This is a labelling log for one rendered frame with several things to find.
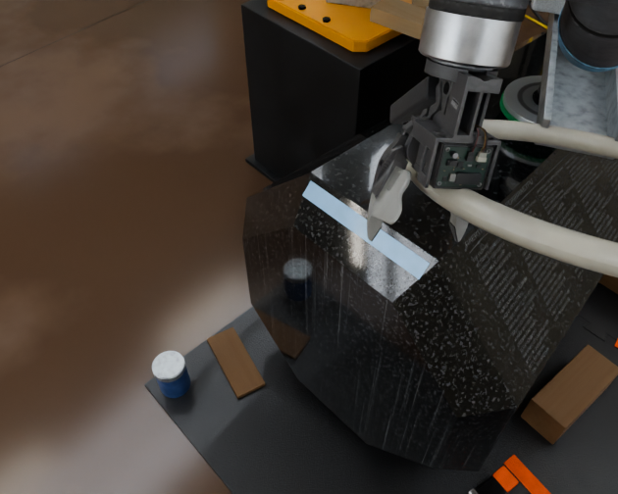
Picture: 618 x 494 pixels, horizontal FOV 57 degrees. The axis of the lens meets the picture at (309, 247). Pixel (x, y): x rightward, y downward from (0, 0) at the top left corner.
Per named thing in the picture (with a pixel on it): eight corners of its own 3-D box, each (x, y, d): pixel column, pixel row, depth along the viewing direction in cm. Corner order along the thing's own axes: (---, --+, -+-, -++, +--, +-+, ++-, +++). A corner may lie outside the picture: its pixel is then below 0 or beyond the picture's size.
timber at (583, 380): (552, 445, 172) (565, 428, 163) (519, 416, 179) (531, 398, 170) (607, 387, 185) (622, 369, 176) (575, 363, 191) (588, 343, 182)
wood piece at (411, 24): (369, 21, 189) (370, 6, 186) (386, 10, 195) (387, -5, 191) (421, 40, 181) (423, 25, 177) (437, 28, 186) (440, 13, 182)
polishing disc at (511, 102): (489, 113, 133) (490, 109, 132) (518, 71, 145) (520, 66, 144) (583, 143, 125) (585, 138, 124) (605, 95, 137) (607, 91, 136)
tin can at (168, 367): (197, 380, 187) (190, 361, 177) (176, 404, 181) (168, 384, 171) (175, 365, 190) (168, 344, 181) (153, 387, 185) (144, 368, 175)
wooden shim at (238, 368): (207, 340, 197) (206, 338, 196) (233, 328, 200) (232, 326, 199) (237, 399, 182) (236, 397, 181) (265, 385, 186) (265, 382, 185)
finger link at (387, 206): (362, 249, 61) (413, 177, 58) (346, 224, 66) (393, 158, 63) (385, 260, 62) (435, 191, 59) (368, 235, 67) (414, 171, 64)
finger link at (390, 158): (365, 190, 63) (412, 122, 60) (361, 184, 64) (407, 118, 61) (397, 208, 65) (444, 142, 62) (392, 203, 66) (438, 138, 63)
